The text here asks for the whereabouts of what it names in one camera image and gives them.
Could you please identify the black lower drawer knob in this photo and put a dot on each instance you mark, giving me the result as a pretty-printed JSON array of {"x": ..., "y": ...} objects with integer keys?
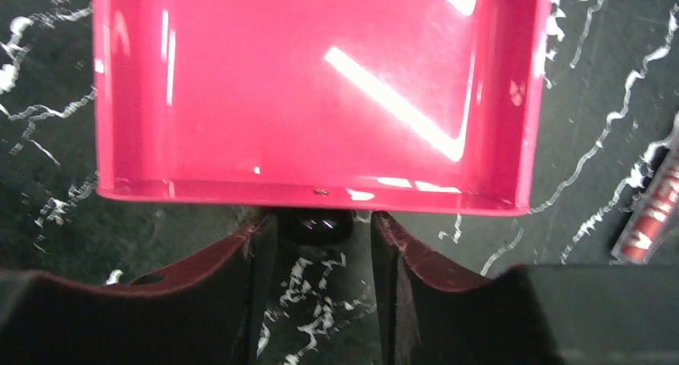
[{"x": 314, "y": 226}]

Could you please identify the red lip gloss tube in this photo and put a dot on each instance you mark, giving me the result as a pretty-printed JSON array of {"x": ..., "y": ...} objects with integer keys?
[{"x": 643, "y": 233}]

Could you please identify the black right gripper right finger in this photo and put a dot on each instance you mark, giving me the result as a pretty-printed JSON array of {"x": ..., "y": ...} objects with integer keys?
[{"x": 432, "y": 310}]

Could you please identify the pink drawer tray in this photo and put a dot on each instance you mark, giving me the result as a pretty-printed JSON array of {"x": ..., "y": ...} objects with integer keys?
[{"x": 394, "y": 105}]

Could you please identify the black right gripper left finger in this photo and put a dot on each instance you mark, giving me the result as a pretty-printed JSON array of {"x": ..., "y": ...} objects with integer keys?
[{"x": 204, "y": 309}]

